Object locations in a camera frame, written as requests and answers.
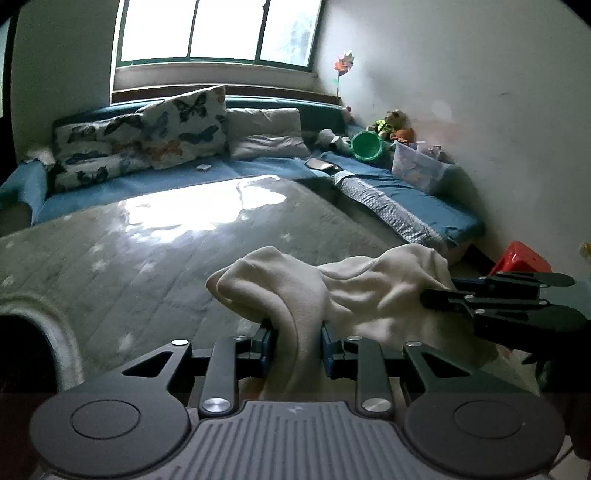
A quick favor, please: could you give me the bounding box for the dark green sofa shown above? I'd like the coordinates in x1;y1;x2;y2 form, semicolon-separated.
0;95;485;252

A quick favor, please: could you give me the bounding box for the clear plastic storage box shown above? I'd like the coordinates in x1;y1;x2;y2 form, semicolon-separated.
391;140;452;195

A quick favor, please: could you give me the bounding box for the green framed window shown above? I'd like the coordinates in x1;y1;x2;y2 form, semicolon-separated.
112;0;325;73

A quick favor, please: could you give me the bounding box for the stuffed bear toy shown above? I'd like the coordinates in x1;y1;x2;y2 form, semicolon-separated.
367;109;415;142

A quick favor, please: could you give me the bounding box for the square butterfly print pillow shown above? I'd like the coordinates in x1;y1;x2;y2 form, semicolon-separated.
139;85;230;170

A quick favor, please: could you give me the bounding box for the small beige cloth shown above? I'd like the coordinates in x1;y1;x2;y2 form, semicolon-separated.
23;147;57;165

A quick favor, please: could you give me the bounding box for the colourful pinwheel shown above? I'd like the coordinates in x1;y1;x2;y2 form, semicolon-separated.
331;52;357;101

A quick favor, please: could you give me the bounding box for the red plastic stool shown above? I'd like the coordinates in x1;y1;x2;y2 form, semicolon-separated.
488;240;553;278

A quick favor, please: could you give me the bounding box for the grey patterned cushion pad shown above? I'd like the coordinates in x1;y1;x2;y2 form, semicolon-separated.
331;172;450;246

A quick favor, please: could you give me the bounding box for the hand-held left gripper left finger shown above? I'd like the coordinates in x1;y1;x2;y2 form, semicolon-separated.
121;320;278;418

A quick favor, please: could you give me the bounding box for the long butterfly print cushion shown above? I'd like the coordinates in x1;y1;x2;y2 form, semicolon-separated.
48;113;154;193

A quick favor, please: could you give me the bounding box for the cream garment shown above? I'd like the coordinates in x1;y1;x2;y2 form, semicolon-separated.
205;244;541;402

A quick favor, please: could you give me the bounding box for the grey plush toy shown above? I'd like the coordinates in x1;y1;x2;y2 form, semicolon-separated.
318;128;352;153

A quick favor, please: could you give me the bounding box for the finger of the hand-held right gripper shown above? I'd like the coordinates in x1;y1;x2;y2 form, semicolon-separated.
420;288;546;324
450;273;539;296

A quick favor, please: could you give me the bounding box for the dark flat case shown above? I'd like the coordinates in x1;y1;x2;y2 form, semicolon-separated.
305;157;339;174

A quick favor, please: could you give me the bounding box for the green plastic bucket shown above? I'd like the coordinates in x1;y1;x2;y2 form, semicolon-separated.
349;129;385;162

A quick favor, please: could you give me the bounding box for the beige pillow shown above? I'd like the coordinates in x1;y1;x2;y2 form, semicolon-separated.
225;108;311;161

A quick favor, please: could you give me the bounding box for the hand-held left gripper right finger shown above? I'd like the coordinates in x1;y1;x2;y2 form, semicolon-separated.
321;320;481;418

